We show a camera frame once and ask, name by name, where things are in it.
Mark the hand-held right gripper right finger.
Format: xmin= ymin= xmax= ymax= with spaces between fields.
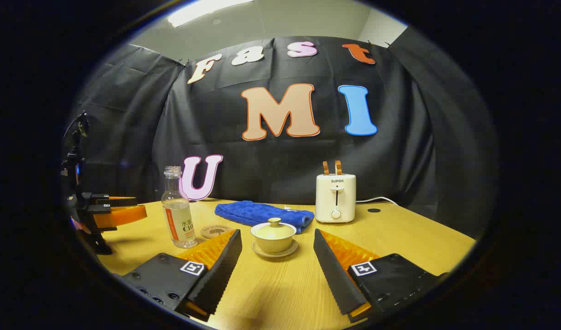
xmin=313 ymin=229 xmax=450 ymax=324

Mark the white toaster cable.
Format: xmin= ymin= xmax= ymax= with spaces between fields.
xmin=355 ymin=197 xmax=399 ymax=206

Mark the cream toaster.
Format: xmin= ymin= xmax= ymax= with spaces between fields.
xmin=315 ymin=174 xmax=357 ymax=224

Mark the black backdrop cloth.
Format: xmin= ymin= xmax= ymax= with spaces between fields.
xmin=63 ymin=25 xmax=499 ymax=239

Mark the round cork coaster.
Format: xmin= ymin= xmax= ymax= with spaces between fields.
xmin=200 ymin=224 xmax=235 ymax=239

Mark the blue towel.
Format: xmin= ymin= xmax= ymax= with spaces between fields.
xmin=214 ymin=200 xmax=315 ymax=234

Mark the cream teacup lid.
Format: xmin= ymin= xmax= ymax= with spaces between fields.
xmin=254 ymin=218 xmax=294 ymax=239

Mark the clear water bottle orange label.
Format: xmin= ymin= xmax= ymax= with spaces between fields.
xmin=161 ymin=166 xmax=198 ymax=249

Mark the cream saucer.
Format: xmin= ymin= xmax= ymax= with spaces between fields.
xmin=252 ymin=239 xmax=299 ymax=258

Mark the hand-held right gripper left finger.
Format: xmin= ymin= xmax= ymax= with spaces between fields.
xmin=120 ymin=229 xmax=243 ymax=322

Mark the cream teacup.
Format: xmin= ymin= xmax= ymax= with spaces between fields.
xmin=250 ymin=223 xmax=297 ymax=253

